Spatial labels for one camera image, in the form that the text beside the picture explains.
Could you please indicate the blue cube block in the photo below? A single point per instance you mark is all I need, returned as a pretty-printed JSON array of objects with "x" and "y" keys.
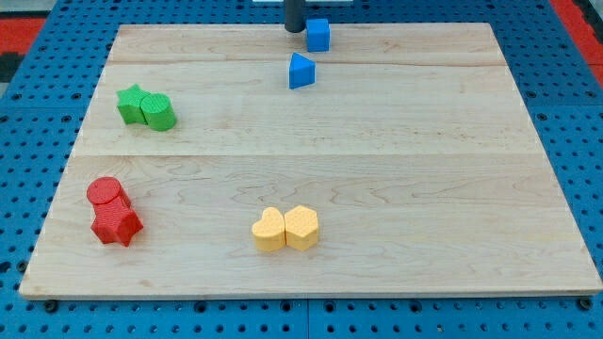
[{"x": 318, "y": 35}]

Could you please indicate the yellow hexagon block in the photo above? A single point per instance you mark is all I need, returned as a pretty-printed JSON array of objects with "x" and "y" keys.
[{"x": 301, "y": 228}]

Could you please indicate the yellow heart block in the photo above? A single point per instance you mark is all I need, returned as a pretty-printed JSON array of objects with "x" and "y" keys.
[{"x": 269, "y": 231}]

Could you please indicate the light wooden board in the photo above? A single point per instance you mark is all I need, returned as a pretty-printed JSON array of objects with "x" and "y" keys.
[{"x": 414, "y": 147}]

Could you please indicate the blue triangular prism block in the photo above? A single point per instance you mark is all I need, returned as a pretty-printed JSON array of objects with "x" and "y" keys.
[{"x": 301, "y": 72}]

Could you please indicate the green cylinder block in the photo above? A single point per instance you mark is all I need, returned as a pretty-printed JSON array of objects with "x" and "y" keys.
[{"x": 158, "y": 112}]

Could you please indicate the green star block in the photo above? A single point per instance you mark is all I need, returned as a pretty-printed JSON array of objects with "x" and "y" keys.
[{"x": 129, "y": 104}]

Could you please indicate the red star block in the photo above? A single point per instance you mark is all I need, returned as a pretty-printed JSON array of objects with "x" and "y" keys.
[{"x": 115, "y": 222}]

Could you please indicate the red cylinder block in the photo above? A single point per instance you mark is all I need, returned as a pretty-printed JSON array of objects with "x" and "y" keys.
[{"x": 105, "y": 190}]

